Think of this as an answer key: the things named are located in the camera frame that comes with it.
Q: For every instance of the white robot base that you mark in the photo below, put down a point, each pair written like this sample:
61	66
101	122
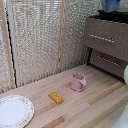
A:
121	120

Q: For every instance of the pink mug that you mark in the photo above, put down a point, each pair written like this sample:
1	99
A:
77	83

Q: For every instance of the yellow rectangular block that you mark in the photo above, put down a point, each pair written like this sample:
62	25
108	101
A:
56	97

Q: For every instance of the white floral rim plate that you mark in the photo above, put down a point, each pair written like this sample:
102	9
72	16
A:
14	111

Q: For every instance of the dark drawer cabinet frame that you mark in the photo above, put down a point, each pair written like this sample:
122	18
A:
89	56

